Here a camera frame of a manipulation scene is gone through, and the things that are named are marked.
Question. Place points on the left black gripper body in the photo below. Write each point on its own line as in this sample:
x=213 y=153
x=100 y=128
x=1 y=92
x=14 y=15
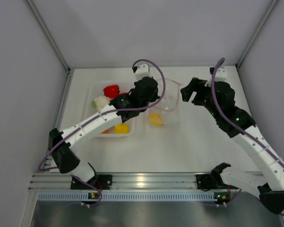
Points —
x=154 y=98

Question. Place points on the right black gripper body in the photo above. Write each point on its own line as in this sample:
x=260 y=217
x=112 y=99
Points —
x=206 y=93

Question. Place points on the clear zip top bag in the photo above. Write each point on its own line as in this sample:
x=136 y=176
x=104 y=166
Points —
x=170 y=99

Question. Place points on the small yellow fake fruit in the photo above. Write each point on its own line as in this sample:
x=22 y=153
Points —
x=155 y=119

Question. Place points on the fake red bell pepper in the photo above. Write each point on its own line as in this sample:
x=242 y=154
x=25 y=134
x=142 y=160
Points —
x=111 y=91

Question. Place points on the fake yellow lemon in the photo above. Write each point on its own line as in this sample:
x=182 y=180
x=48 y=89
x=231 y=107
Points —
x=121 y=129

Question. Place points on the fake white cauliflower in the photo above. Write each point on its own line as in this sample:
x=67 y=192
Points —
x=100 y=102

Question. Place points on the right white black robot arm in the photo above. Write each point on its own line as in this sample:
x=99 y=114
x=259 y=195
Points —
x=242 y=129

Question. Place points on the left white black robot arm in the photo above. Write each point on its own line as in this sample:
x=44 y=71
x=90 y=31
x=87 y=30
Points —
x=64 y=144

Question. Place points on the white plastic basket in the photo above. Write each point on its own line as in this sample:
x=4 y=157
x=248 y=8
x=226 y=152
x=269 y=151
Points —
x=96 y=90

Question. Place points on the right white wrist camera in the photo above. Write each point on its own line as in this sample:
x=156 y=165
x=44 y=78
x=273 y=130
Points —
x=221 y=74

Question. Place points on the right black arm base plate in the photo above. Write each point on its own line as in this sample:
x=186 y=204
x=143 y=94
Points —
x=206 y=182

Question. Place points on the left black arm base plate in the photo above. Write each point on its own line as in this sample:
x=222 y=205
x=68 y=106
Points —
x=101 y=182

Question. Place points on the aluminium mounting rail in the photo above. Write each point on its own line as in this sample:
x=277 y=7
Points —
x=120 y=181

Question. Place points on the white slotted cable duct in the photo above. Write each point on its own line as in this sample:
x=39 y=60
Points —
x=131 y=196

